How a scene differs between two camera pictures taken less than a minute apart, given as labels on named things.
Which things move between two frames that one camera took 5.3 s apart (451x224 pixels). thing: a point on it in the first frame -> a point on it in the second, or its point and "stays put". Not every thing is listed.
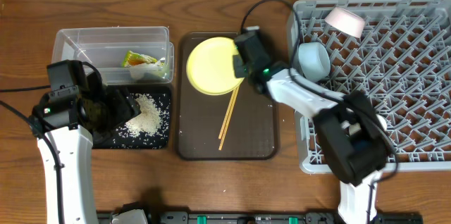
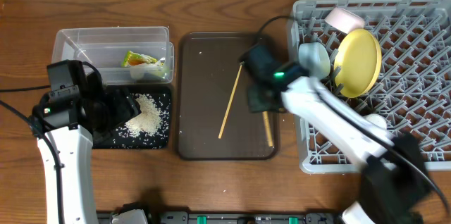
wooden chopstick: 227,113 stays put
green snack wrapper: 132,58 stays put
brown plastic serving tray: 242,125 stays put
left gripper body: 113,112 stays put
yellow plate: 210,65 -> 357,62
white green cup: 382,122 stays put
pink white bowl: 346,21 stays put
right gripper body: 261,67 -> 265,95
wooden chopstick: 228,119 -> 268,129
